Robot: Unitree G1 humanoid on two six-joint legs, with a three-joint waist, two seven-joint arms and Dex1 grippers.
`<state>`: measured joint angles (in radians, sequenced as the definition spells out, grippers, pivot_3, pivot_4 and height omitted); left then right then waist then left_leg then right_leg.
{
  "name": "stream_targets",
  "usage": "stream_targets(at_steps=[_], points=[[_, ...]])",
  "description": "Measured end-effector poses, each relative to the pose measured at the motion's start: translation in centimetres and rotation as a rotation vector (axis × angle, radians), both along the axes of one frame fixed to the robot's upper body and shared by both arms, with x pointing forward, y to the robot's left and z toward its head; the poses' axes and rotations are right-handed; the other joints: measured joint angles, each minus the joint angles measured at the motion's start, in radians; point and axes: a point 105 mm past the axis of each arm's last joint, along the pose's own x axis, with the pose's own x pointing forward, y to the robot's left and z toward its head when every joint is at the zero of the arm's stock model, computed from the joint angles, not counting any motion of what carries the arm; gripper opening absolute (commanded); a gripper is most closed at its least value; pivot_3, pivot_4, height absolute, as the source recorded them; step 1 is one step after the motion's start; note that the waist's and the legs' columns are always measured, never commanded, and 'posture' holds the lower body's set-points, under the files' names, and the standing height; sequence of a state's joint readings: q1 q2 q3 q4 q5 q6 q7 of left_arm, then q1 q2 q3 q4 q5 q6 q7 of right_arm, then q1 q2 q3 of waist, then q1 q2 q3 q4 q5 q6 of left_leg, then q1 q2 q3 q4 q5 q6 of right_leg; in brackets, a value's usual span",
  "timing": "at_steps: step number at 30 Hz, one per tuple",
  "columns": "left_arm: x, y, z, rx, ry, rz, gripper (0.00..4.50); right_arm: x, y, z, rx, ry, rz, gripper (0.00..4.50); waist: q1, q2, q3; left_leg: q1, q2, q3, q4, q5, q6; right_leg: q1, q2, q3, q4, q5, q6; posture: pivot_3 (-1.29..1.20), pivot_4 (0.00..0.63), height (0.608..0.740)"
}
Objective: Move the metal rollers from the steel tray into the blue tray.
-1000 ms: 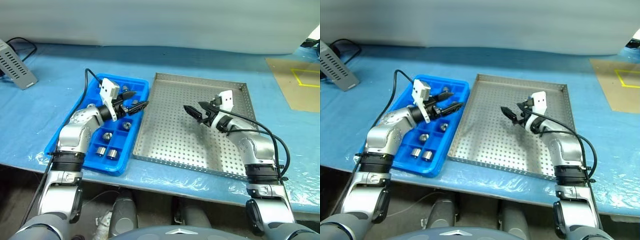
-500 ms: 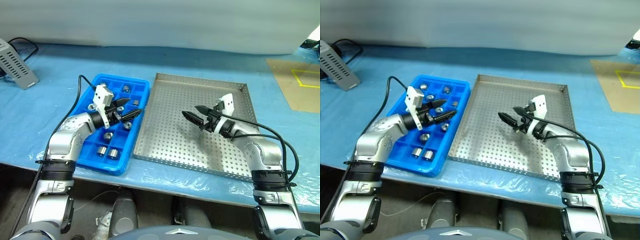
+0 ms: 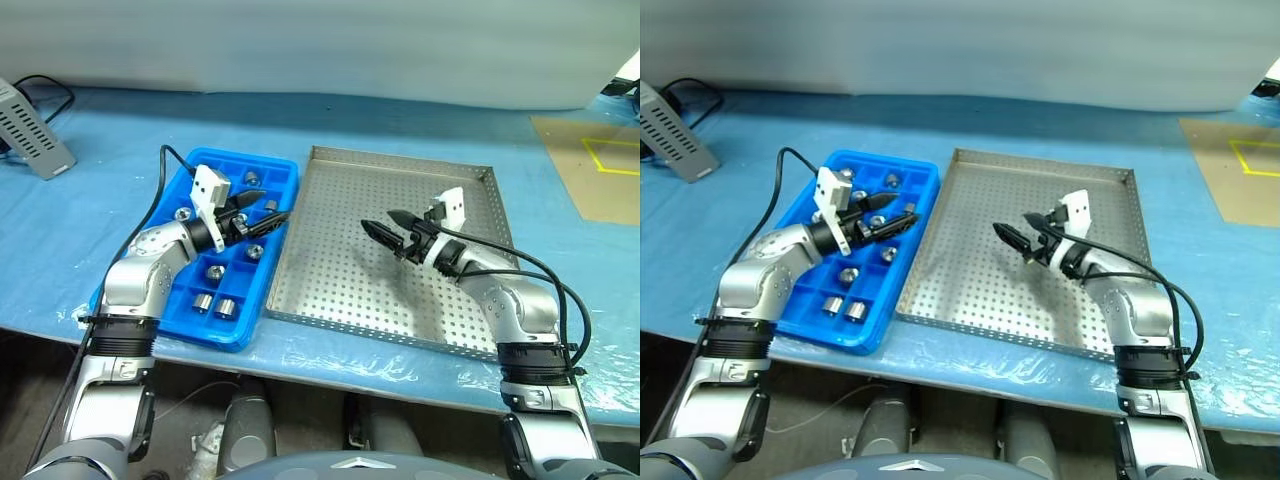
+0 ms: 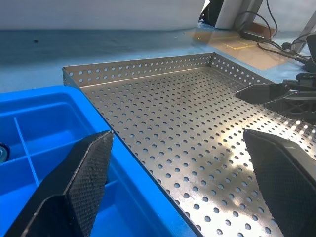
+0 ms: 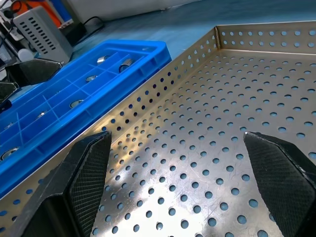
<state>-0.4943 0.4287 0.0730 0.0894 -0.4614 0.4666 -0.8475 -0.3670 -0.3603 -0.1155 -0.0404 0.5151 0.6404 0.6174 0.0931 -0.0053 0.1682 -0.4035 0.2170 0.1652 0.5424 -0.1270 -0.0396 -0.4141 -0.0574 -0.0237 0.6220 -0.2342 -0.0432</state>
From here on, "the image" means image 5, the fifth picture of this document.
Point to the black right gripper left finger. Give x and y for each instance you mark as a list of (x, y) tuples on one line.
[(74, 192)]

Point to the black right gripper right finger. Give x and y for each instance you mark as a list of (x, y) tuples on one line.
[(284, 192)]

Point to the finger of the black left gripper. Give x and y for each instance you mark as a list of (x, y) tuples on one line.
[(32, 71), (6, 90)]

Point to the silver metal roller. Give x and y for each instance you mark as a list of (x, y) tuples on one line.
[(8, 126), (102, 59), (10, 153), (91, 78), (40, 114), (126, 64), (76, 103)]

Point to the blue plastic compartment tray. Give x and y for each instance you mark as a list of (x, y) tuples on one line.
[(49, 145)]

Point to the perforated steel tray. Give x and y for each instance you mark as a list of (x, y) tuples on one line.
[(187, 138)]

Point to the white round object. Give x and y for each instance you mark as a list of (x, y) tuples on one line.
[(24, 54)]

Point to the grey vented metal box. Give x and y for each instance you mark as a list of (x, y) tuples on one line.
[(42, 32)]

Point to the white power strip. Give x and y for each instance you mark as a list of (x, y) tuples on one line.
[(14, 33)]

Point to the black power adapter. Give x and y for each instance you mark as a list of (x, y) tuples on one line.
[(76, 33)]

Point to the blue box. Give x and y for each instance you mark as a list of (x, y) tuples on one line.
[(59, 12)]

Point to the orange object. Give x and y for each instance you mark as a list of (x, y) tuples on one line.
[(27, 3)]

